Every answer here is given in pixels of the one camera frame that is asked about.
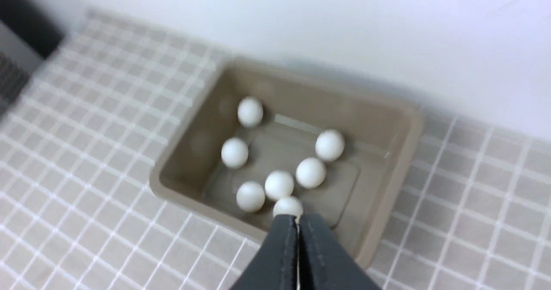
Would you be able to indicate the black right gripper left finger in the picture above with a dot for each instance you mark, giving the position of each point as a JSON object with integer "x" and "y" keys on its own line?
{"x": 274, "y": 267}

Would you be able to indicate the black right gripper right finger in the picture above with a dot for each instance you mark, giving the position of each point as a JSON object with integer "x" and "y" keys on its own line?
{"x": 322, "y": 261}

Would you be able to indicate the white logo ball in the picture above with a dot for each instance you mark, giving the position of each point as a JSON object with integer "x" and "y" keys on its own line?
{"x": 279, "y": 184}
{"x": 310, "y": 173}

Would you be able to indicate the white plain ball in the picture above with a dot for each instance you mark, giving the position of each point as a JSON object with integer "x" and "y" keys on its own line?
{"x": 250, "y": 112}
{"x": 329, "y": 145}

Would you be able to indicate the olive green plastic bin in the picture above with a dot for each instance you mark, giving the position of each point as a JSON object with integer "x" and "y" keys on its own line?
{"x": 361, "y": 187}

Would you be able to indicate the grey checked tablecloth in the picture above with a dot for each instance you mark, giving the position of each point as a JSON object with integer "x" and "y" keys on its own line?
{"x": 77, "y": 211}

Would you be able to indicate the dark equipment at table edge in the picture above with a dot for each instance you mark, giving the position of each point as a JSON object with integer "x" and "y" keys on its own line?
{"x": 27, "y": 38}

